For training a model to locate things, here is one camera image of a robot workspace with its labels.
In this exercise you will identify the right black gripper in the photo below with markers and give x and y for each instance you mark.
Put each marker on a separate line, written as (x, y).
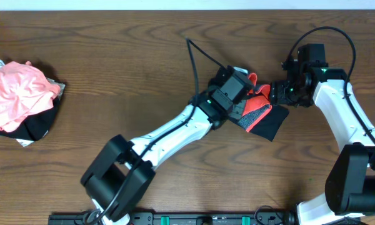
(277, 95)

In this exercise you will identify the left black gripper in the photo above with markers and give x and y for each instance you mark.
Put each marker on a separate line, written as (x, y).
(238, 112)

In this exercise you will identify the black leggings red waistband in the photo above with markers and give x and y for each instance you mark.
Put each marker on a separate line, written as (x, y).
(260, 117)

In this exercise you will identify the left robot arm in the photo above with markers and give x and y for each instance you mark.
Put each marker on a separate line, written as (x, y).
(121, 173)

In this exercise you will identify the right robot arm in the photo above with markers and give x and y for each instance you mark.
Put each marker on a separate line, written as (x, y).
(349, 191)

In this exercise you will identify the black folded garment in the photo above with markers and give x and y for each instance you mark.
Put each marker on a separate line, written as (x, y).
(35, 127)

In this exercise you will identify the pink crumpled garment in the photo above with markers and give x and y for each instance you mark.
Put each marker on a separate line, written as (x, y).
(24, 91)

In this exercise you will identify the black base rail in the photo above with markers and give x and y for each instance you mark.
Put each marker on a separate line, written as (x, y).
(148, 218)

